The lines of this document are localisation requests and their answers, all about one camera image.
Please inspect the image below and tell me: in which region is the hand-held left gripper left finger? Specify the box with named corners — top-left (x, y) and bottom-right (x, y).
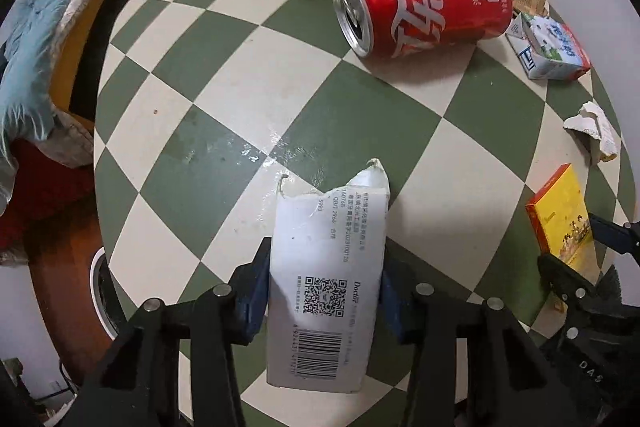
top-left (75, 237), bottom-right (273, 427)

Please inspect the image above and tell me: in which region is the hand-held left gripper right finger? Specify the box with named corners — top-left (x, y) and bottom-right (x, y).
top-left (381, 257), bottom-right (571, 427)

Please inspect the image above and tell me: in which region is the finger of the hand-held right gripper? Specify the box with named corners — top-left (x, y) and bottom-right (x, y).
top-left (537, 253), bottom-right (599, 314)
top-left (587, 213), bottom-right (640, 266)

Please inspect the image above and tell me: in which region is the yellow cardboard box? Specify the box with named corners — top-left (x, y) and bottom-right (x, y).
top-left (525, 164), bottom-right (602, 280)

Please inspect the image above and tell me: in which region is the torn white paper carton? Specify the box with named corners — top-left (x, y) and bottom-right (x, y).
top-left (266, 158), bottom-right (390, 394)

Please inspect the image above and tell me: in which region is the crumpled white paper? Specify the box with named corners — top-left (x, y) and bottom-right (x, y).
top-left (563, 101), bottom-right (621, 164)

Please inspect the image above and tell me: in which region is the white round bin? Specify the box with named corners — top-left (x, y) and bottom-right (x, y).
top-left (89, 246), bottom-right (132, 341)

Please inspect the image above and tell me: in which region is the blue and white milk carton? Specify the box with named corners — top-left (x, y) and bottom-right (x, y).
top-left (505, 12), bottom-right (593, 80)

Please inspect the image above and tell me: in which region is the red soda can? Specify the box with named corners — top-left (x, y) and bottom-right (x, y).
top-left (331, 0), bottom-right (515, 60)

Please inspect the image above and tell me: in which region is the light blue blanket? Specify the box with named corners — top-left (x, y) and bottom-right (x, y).
top-left (0, 0), bottom-right (143, 218)

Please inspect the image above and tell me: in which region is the black cable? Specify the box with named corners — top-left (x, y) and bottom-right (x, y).
top-left (47, 357), bottom-right (83, 400)

